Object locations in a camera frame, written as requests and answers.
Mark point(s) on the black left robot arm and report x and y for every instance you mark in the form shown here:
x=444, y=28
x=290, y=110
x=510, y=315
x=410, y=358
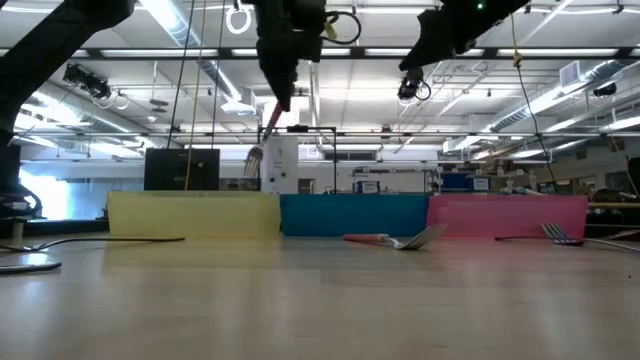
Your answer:
x=50, y=45

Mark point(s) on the wooden background table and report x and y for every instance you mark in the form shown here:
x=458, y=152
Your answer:
x=615, y=205

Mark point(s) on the yellow plastic bin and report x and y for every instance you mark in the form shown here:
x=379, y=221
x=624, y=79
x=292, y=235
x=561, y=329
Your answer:
x=200, y=215

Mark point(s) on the black overhead beam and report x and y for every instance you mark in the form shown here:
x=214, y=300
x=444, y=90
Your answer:
x=357, y=51

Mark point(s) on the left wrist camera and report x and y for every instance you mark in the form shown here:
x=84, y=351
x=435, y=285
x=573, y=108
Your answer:
x=311, y=47

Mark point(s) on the dark metal fork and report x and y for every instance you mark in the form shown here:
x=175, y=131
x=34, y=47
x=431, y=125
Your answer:
x=30, y=268
x=150, y=240

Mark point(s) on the thin black stand frame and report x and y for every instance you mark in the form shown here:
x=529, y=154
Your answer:
x=300, y=128

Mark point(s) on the blue plastic bin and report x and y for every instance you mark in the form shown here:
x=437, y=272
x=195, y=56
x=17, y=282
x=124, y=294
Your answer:
x=350, y=215

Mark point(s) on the red plastic bin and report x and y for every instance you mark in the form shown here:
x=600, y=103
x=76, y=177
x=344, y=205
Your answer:
x=500, y=212

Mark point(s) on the iridescent blue fork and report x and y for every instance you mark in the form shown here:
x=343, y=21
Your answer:
x=562, y=237

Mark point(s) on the black hanging camera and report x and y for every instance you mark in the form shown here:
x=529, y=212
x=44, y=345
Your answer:
x=411, y=82

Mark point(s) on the black ceiling device cluster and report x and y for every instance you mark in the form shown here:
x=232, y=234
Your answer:
x=90, y=85

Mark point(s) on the black square panel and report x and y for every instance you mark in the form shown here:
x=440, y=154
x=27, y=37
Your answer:
x=170, y=170

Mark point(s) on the blue storage crate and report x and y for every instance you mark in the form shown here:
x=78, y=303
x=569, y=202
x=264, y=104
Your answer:
x=455, y=181

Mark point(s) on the white sign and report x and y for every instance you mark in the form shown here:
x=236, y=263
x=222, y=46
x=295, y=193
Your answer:
x=369, y=187

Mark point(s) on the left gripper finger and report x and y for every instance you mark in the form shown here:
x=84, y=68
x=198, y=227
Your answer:
x=291, y=85
x=280, y=82

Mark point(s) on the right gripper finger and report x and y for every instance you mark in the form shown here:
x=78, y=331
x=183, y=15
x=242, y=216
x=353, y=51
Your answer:
x=432, y=56
x=416, y=55

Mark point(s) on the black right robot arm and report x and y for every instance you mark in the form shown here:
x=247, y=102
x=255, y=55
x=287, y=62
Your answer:
x=500, y=12

